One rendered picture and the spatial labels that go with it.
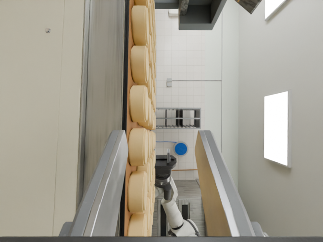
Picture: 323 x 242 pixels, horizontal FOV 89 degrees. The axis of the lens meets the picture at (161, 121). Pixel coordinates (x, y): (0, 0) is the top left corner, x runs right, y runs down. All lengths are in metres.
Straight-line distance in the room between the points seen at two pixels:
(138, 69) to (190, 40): 4.76
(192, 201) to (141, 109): 3.69
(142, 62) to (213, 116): 4.44
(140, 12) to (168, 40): 4.67
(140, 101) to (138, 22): 0.10
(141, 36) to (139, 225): 0.24
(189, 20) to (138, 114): 0.69
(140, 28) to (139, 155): 0.16
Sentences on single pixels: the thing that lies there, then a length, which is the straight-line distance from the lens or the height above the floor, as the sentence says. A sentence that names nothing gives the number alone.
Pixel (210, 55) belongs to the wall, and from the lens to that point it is 4.92.
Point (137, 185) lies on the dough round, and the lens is 0.21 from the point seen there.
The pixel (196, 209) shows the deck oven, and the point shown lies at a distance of 3.94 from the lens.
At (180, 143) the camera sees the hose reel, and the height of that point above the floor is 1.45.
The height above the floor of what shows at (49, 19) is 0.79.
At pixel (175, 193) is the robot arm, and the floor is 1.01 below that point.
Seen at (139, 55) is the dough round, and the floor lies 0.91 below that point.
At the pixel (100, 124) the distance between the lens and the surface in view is 0.24.
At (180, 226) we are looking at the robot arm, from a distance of 0.94.
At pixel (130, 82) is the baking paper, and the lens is 0.22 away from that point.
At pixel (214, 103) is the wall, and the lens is 4.66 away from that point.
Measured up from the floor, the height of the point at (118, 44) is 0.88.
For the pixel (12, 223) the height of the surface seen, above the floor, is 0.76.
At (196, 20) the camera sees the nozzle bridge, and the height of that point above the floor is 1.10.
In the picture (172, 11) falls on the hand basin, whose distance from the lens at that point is 5.16.
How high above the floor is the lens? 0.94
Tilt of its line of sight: level
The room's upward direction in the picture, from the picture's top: 90 degrees clockwise
